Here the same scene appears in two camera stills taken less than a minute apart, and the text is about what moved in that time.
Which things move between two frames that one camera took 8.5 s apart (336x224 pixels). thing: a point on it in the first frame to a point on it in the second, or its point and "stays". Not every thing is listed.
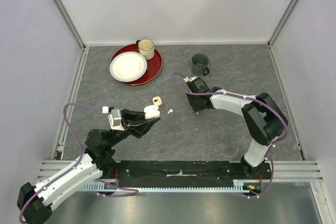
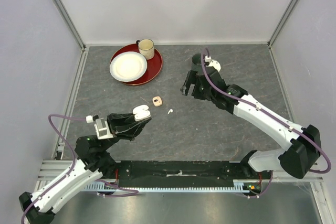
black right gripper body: x=194 y=103 to x=200 y=93
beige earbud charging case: x=157 y=100 stays
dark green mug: x=199 y=61 stays
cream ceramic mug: x=146 y=46 stays
